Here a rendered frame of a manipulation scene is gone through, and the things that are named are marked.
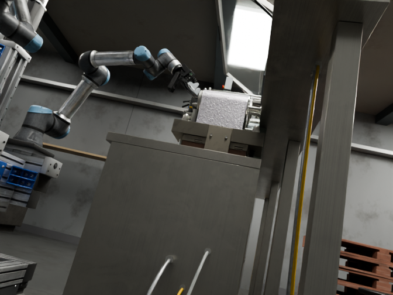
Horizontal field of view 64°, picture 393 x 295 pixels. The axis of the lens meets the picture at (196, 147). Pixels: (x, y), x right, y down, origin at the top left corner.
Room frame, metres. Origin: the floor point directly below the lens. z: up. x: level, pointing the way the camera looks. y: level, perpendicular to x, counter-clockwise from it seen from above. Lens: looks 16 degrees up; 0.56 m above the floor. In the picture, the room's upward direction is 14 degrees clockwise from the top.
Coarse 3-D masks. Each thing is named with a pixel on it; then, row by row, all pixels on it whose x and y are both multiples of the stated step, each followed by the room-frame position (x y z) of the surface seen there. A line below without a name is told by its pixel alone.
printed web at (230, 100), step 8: (208, 96) 1.48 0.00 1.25; (216, 96) 1.47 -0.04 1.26; (224, 96) 1.47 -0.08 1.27; (232, 96) 1.46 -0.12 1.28; (240, 96) 1.46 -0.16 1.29; (248, 96) 1.46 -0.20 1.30; (208, 104) 1.48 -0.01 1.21; (216, 104) 1.47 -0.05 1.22; (224, 104) 1.46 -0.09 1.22; (232, 104) 1.45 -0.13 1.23; (240, 104) 1.44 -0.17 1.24
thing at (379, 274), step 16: (304, 240) 4.25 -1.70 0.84; (352, 256) 3.48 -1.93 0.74; (368, 256) 3.81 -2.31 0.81; (384, 256) 3.45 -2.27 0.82; (352, 272) 3.49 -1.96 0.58; (368, 272) 3.46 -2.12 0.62; (384, 272) 3.44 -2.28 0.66; (352, 288) 4.14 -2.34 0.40; (368, 288) 3.47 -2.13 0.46; (384, 288) 3.45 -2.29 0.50
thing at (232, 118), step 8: (200, 112) 1.49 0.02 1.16; (208, 112) 1.48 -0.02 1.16; (216, 112) 1.47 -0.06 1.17; (224, 112) 1.46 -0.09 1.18; (232, 112) 1.45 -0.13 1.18; (240, 112) 1.44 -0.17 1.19; (200, 120) 1.48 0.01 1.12; (208, 120) 1.48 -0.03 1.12; (216, 120) 1.47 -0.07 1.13; (224, 120) 1.46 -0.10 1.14; (232, 120) 1.45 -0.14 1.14; (240, 120) 1.44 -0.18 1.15; (240, 128) 1.44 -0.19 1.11
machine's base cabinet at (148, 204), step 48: (96, 192) 1.29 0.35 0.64; (144, 192) 1.25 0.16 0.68; (192, 192) 1.21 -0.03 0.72; (240, 192) 1.17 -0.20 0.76; (96, 240) 1.28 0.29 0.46; (144, 240) 1.24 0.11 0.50; (192, 240) 1.20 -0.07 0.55; (240, 240) 1.17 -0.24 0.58; (96, 288) 1.27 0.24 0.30; (144, 288) 1.23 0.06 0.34
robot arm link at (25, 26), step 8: (16, 0) 1.11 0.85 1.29; (24, 0) 1.14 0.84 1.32; (16, 8) 1.08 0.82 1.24; (24, 8) 1.10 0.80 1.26; (16, 16) 1.06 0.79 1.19; (24, 16) 1.07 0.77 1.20; (24, 24) 1.05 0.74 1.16; (16, 32) 1.01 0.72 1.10; (24, 32) 1.03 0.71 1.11; (32, 32) 1.05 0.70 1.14; (16, 40) 1.04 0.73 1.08; (24, 40) 1.04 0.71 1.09; (32, 40) 1.06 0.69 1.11; (40, 40) 1.08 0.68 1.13; (24, 48) 1.08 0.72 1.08; (32, 48) 1.08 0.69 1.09
